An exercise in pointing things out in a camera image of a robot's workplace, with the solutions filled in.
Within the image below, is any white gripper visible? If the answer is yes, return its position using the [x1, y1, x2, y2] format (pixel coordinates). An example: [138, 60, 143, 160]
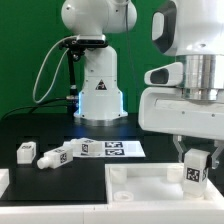
[138, 87, 224, 169]

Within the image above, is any white square tabletop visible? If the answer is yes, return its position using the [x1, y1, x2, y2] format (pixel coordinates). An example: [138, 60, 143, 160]
[105, 163, 224, 211]

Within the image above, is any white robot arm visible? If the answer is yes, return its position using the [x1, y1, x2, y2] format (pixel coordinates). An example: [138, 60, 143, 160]
[61, 0, 224, 152]

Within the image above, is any white paper with tags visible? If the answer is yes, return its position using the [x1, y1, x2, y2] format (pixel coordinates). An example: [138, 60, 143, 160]
[63, 141, 145, 158]

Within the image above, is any white U-shaped obstacle fence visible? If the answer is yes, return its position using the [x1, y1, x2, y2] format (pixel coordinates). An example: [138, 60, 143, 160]
[0, 167, 224, 224]

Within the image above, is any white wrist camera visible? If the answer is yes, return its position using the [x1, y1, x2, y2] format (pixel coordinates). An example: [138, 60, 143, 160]
[144, 62, 184, 87]

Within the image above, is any black camera on stand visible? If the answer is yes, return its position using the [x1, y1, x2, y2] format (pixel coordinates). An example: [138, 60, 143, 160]
[59, 35, 108, 114]

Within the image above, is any grey looped cable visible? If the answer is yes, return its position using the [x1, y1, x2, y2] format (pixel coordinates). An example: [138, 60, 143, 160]
[32, 35, 76, 105]

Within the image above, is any black cable on table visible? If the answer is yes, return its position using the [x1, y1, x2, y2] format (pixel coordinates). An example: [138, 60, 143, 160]
[0, 97, 69, 120]

